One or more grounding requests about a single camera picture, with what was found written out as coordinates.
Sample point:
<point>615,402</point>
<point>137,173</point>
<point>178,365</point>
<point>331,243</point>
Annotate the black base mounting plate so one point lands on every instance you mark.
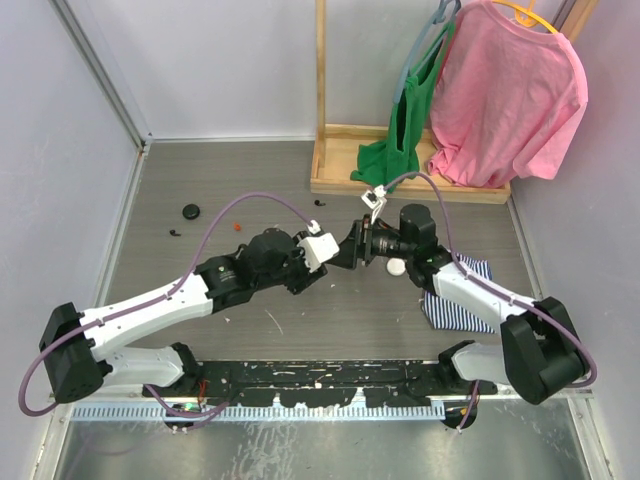
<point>314,384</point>

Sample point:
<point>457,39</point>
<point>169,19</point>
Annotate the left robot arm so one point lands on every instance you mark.
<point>79,347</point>

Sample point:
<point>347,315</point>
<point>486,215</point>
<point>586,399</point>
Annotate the wooden clothes rack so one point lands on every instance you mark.
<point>336,145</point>

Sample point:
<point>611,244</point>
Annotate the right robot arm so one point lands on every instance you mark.
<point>540,352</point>

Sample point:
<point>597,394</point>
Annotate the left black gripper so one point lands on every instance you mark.
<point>306,276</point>

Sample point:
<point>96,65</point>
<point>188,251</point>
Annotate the white cable duct strip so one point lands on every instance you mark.
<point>358,411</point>

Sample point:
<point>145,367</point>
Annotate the yellow hanger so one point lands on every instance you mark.
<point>526,17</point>

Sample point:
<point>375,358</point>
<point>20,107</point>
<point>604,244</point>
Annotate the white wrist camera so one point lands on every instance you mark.
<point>318,246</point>
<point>375,200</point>

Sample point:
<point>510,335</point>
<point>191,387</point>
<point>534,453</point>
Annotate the white earbud charging case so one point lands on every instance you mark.
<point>396,267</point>

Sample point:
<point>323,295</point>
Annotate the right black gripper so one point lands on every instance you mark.
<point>351,247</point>

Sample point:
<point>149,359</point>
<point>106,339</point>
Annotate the blue striped cloth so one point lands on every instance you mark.
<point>446,315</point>

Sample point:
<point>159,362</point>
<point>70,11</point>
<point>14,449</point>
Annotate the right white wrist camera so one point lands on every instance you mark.
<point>375,200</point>

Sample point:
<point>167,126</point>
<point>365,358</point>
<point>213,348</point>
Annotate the green tank top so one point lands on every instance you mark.
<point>384,160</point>

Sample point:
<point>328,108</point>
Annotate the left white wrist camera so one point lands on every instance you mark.
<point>318,246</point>

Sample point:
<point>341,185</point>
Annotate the pink t-shirt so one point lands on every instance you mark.
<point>508,102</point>

